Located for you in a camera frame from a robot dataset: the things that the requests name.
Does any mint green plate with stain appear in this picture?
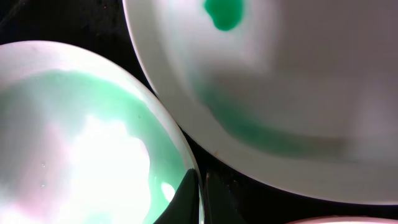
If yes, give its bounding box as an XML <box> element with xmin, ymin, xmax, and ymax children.
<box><xmin>1</xmin><ymin>41</ymin><xmax>205</xmax><ymax>224</ymax></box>

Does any pale green back plate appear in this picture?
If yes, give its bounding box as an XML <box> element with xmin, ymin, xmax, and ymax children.
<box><xmin>288</xmin><ymin>217</ymin><xmax>397</xmax><ymax>224</ymax></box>

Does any white plate with green stain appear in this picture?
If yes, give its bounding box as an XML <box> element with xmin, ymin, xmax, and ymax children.
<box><xmin>123</xmin><ymin>0</ymin><xmax>397</xmax><ymax>205</ymax></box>

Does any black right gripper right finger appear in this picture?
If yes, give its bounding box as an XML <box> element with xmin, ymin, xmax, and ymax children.
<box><xmin>205</xmin><ymin>172</ymin><xmax>246</xmax><ymax>224</ymax></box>

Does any round black serving tray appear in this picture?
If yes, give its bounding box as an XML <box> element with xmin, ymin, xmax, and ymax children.
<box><xmin>0</xmin><ymin>0</ymin><xmax>398</xmax><ymax>224</ymax></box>

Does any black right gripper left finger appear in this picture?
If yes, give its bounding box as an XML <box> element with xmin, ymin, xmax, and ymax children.
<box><xmin>154</xmin><ymin>169</ymin><xmax>200</xmax><ymax>224</ymax></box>

